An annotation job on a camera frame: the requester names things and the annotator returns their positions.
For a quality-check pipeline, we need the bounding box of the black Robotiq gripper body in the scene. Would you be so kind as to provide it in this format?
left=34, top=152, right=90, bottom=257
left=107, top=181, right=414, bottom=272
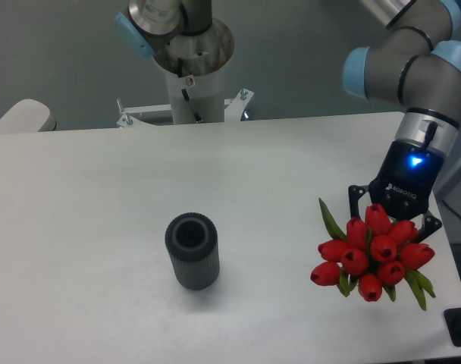
left=368, top=141, right=444, bottom=221

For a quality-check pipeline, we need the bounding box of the beige chair armrest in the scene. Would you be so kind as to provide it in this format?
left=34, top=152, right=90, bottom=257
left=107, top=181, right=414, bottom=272
left=0, top=99, right=57, bottom=135

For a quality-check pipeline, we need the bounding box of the dark grey ribbed vase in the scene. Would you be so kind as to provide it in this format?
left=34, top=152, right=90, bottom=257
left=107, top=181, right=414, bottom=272
left=165, top=212, right=220, bottom=290

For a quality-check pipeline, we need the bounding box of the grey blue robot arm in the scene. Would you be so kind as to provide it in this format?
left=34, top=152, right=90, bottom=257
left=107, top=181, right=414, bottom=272
left=342, top=1, right=461, bottom=240

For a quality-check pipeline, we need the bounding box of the second grey robot arm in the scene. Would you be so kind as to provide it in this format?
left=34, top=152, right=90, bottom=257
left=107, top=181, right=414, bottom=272
left=114, top=0, right=213, bottom=58

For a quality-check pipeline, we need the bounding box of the white pedestal base bracket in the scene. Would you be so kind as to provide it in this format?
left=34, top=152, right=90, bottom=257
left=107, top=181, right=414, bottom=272
left=117, top=88, right=255, bottom=128

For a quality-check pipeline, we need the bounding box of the black box at table edge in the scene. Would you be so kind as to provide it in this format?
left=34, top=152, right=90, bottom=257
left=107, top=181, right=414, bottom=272
left=444, top=307, right=461, bottom=347

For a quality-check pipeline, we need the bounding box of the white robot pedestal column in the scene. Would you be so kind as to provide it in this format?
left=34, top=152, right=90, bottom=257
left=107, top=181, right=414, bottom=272
left=151, top=17, right=236, bottom=124

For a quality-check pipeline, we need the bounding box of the red tulip bouquet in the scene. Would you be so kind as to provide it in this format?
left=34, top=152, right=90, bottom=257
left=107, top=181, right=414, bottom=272
left=310, top=199, right=436, bottom=311

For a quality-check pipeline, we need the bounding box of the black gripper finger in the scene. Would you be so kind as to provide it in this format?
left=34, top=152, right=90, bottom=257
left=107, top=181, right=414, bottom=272
left=348, top=185, right=369, bottom=219
left=415, top=212, right=442, bottom=243

